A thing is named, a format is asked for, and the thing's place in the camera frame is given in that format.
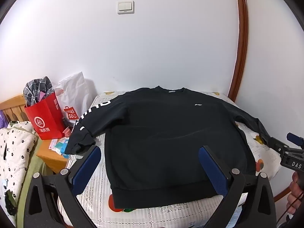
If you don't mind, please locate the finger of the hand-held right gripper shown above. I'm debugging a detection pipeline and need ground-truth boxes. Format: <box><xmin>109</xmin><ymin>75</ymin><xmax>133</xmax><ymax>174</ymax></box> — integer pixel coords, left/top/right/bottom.
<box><xmin>260</xmin><ymin>133</ymin><xmax>290</xmax><ymax>156</ymax></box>
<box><xmin>286</xmin><ymin>132</ymin><xmax>304</xmax><ymax>148</ymax></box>

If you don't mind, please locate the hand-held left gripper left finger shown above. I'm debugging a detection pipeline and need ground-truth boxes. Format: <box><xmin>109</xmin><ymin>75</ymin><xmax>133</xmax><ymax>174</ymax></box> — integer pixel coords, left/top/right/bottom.
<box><xmin>25</xmin><ymin>145</ymin><xmax>101</xmax><ymax>228</ymax></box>

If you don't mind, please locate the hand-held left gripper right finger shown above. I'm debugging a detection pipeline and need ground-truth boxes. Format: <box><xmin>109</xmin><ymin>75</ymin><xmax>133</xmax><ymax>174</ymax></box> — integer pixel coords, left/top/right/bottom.
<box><xmin>199</xmin><ymin>145</ymin><xmax>277</xmax><ymax>228</ymax></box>

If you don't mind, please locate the black sweatshirt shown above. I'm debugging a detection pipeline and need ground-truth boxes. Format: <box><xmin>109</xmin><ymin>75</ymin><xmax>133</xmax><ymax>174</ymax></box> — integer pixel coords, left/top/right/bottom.
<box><xmin>65</xmin><ymin>85</ymin><xmax>271</xmax><ymax>209</ymax></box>

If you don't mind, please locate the person's right hand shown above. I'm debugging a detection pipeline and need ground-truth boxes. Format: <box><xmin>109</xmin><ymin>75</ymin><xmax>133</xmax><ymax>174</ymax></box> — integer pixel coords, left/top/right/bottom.
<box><xmin>286</xmin><ymin>171</ymin><xmax>304</xmax><ymax>218</ymax></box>

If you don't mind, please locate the fruit print tablecloth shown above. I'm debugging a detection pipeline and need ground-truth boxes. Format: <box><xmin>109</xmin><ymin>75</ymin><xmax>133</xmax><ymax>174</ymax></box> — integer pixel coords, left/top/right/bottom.
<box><xmin>57</xmin><ymin>91</ymin><xmax>283</xmax><ymax>228</ymax></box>

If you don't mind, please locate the wooden nightstand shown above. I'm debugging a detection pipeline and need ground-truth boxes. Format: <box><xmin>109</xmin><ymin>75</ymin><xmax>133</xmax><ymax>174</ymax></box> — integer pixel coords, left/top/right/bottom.
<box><xmin>36</xmin><ymin>133</ymin><xmax>74</xmax><ymax>174</ymax></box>

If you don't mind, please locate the red paper bag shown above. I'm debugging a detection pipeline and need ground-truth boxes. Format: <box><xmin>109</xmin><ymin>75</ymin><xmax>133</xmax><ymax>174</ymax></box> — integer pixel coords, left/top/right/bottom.
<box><xmin>24</xmin><ymin>91</ymin><xmax>66</xmax><ymax>140</ymax></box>

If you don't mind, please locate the green blanket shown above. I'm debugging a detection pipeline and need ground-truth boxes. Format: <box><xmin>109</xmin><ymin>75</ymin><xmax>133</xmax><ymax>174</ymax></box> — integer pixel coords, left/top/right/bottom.
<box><xmin>16</xmin><ymin>135</ymin><xmax>56</xmax><ymax>228</ymax></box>

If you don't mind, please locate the white shopping bag red print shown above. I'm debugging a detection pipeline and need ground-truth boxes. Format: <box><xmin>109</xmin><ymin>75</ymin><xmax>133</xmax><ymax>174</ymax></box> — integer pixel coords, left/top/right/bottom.
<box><xmin>53</xmin><ymin>71</ymin><xmax>97</xmax><ymax>133</ymax></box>

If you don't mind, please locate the white flower print quilt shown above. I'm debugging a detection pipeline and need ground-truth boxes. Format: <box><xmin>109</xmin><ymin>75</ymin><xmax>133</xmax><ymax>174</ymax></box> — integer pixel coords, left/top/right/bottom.
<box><xmin>0</xmin><ymin>121</ymin><xmax>38</xmax><ymax>211</ymax></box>

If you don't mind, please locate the grey checked cloth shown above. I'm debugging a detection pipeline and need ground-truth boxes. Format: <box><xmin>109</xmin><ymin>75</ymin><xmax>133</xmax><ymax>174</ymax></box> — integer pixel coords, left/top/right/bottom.
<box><xmin>23</xmin><ymin>76</ymin><xmax>55</xmax><ymax>107</ymax></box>

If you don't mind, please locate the wooden headboard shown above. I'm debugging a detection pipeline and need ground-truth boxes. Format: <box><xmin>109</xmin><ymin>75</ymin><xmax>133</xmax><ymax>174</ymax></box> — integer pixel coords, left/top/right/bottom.
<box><xmin>0</xmin><ymin>94</ymin><xmax>30</xmax><ymax>124</ymax></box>

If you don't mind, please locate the thin black cable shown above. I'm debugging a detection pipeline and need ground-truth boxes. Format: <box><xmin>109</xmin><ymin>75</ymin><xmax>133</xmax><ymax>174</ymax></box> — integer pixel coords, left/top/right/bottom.
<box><xmin>277</xmin><ymin>191</ymin><xmax>301</xmax><ymax>228</ymax></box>

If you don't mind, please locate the brown wooden door frame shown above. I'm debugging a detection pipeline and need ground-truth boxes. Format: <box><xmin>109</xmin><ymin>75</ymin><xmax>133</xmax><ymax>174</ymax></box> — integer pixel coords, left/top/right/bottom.
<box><xmin>227</xmin><ymin>0</ymin><xmax>249</xmax><ymax>102</ymax></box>

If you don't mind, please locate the white light switch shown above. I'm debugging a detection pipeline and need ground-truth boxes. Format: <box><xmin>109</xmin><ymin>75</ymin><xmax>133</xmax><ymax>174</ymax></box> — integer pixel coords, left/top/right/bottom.
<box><xmin>117</xmin><ymin>1</ymin><xmax>135</xmax><ymax>15</ymax></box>

